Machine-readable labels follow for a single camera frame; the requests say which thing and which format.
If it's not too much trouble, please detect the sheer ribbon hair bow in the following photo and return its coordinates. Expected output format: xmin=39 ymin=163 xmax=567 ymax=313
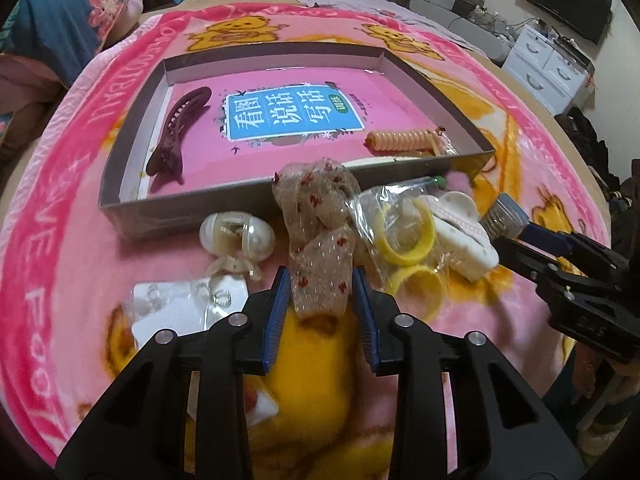
xmin=272 ymin=157 xmax=362 ymax=318

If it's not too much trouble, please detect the pearl hair claw clip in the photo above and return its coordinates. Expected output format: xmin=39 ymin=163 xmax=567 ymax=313
xmin=199 ymin=210 xmax=277 ymax=283

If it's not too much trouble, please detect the white drawer cabinet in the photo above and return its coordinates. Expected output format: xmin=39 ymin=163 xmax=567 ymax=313
xmin=501 ymin=25 xmax=597 ymax=116

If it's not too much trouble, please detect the orange spiral hair tie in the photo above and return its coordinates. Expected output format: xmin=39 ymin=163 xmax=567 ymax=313
xmin=365 ymin=127 xmax=448 ymax=157

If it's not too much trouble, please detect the pink printed bear blanket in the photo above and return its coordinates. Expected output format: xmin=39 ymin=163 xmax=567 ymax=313
xmin=0 ymin=2 xmax=613 ymax=468

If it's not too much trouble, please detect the grey cardboard box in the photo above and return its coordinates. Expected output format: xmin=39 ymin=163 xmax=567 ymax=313
xmin=97 ymin=42 xmax=497 ymax=241

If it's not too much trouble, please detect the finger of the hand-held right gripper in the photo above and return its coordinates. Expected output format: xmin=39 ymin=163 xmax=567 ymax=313
xmin=479 ymin=193 xmax=629 ymax=272
xmin=492 ymin=236 xmax=562 ymax=287

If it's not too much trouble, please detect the yellow bangle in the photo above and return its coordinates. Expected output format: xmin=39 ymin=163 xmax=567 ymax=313
xmin=374 ymin=199 xmax=437 ymax=267
xmin=387 ymin=266 xmax=449 ymax=323

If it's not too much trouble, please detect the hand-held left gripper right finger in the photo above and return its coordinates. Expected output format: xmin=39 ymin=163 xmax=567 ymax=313
xmin=352 ymin=266 xmax=586 ymax=480

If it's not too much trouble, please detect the maroon hair claw clip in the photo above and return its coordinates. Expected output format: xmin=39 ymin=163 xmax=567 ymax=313
xmin=146 ymin=86 xmax=213 ymax=195

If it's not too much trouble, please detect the grey sofa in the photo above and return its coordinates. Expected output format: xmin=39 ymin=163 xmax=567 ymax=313
xmin=379 ymin=0 xmax=512 ymax=63

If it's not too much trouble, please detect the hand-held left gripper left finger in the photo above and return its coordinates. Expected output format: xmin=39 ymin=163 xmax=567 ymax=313
xmin=54 ymin=266 xmax=291 ymax=480

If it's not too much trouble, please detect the white hair claw clip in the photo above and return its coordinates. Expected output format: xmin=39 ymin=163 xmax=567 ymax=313
xmin=415 ymin=192 xmax=501 ymax=281

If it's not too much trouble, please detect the blue floral quilt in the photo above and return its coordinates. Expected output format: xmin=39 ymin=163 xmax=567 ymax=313
xmin=0 ymin=0 xmax=147 ymax=161

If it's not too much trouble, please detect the pink plush hair accessory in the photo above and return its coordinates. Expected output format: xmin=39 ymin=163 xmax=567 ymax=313
xmin=430 ymin=170 xmax=476 ymax=197

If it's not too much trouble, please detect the dark clothing pile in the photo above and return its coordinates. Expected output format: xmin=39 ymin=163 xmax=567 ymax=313
xmin=552 ymin=105 xmax=640 ymax=203

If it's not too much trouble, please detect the clear plastic bag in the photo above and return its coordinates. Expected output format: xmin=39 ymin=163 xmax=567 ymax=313
xmin=350 ymin=182 xmax=451 ymax=323

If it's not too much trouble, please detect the plain white card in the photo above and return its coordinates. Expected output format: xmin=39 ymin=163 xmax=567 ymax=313
xmin=242 ymin=389 xmax=280 ymax=423

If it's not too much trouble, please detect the pink book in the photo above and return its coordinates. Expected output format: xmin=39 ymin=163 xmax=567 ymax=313
xmin=142 ymin=66 xmax=482 ymax=197

